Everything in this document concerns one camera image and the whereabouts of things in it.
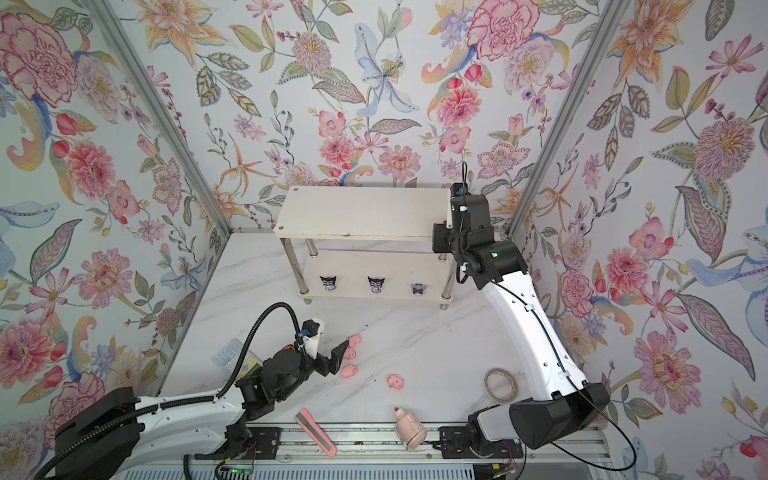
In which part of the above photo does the small pink toy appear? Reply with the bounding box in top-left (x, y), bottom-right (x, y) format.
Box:
top-left (340, 364), bottom-right (358, 379)

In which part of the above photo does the pink toy cluster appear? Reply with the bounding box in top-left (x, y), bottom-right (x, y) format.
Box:
top-left (344, 334), bottom-right (362, 361)

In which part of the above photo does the Kuromi figure black purple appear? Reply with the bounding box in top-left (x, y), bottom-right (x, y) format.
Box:
top-left (320, 276), bottom-right (338, 292)

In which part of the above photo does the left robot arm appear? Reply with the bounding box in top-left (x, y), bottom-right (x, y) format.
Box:
top-left (34, 302), bottom-right (350, 479)

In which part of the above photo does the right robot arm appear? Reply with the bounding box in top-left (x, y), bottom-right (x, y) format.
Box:
top-left (432, 183), bottom-right (610, 459)

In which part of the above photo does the white two-tier shelf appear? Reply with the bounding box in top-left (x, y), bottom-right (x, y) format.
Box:
top-left (274, 186), bottom-right (455, 310)

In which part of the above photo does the pink utility knife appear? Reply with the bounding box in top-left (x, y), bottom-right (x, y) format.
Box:
top-left (295, 408), bottom-right (337, 458)

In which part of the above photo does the pink pig toy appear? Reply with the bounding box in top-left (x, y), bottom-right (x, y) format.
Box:
top-left (387, 374), bottom-right (405, 390)

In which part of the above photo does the pink glue bottle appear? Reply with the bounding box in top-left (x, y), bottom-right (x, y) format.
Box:
top-left (394, 407), bottom-right (427, 451)

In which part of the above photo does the masking tape roll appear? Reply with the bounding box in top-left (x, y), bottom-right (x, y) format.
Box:
top-left (483, 368), bottom-right (519, 404)

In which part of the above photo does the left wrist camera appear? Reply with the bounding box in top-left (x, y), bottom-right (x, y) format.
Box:
top-left (298, 318), bottom-right (325, 359)

